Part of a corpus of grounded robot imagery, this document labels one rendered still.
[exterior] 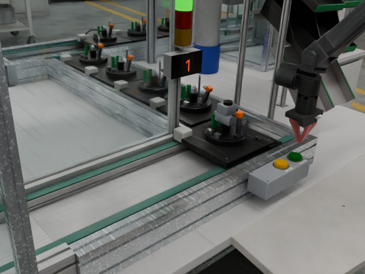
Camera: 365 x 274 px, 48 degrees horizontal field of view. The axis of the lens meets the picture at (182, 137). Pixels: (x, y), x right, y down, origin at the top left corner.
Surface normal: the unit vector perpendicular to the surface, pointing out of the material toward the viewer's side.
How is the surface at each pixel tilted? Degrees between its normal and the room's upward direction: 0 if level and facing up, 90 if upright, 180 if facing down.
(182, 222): 90
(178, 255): 0
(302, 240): 0
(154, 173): 0
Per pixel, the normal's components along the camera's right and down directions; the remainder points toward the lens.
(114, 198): 0.04, -0.89
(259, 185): -0.75, 0.27
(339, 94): 0.40, -0.35
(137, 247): 0.66, 0.36
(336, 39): -0.57, 0.04
